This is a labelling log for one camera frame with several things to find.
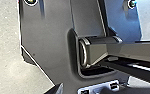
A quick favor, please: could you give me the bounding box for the round bolt on base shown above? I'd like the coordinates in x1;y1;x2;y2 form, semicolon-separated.
127;0;138;10
23;0;39;6

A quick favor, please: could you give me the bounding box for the black robot bar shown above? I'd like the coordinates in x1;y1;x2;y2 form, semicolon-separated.
102;59;150;84

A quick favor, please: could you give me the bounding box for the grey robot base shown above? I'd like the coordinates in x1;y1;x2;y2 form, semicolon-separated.
17;0;144;94

